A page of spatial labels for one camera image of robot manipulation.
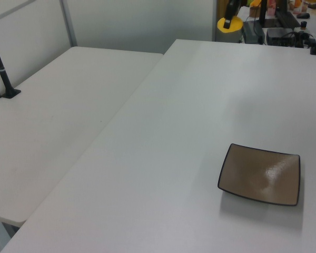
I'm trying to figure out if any black camera stand pole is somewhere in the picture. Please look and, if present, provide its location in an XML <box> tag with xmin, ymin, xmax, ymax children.
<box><xmin>0</xmin><ymin>26</ymin><xmax>22</xmax><ymax>100</ymax></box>

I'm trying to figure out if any black monitor stand pole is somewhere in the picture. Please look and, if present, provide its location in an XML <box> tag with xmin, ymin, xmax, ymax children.
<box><xmin>258</xmin><ymin>0</ymin><xmax>268</xmax><ymax>27</ymax></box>

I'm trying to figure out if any grey flat box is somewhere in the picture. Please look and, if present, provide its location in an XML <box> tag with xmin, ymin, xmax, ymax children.
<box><xmin>242</xmin><ymin>20</ymin><xmax>265</xmax><ymax>44</ymax></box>

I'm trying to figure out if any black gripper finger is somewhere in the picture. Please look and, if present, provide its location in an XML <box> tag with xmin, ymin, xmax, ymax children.
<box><xmin>224</xmin><ymin>0</ymin><xmax>241</xmax><ymax>30</ymax></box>

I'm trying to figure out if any black cable bundle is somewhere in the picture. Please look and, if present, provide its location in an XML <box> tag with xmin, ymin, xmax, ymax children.
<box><xmin>285</xmin><ymin>28</ymin><xmax>315</xmax><ymax>48</ymax></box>

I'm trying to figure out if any brown square ceramic plate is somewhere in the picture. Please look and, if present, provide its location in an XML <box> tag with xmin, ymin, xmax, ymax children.
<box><xmin>217</xmin><ymin>143</ymin><xmax>301</xmax><ymax>207</ymax></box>

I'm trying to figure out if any black electronics box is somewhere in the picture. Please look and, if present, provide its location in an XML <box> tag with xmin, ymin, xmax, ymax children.
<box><xmin>265</xmin><ymin>27</ymin><xmax>295</xmax><ymax>45</ymax></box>

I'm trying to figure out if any black flat monitor base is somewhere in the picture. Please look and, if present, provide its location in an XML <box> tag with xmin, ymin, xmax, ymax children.
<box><xmin>276</xmin><ymin>10</ymin><xmax>301</xmax><ymax>28</ymax></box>

